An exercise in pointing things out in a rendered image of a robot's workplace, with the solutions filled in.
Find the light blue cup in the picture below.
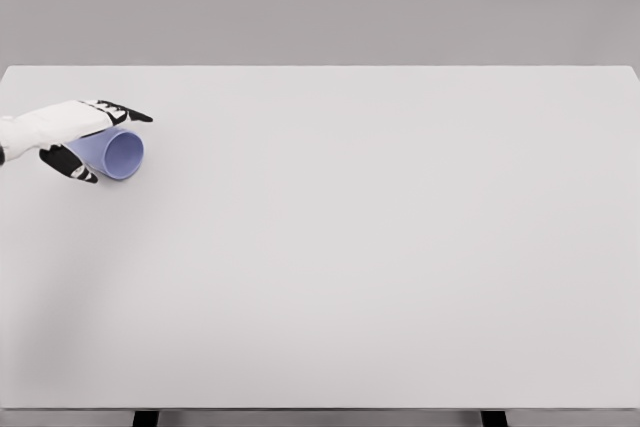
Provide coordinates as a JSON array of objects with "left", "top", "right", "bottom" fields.
[{"left": 65, "top": 127, "right": 146, "bottom": 182}]

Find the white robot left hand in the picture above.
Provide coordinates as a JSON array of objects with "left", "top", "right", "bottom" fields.
[{"left": 21, "top": 99, "right": 154, "bottom": 185}]

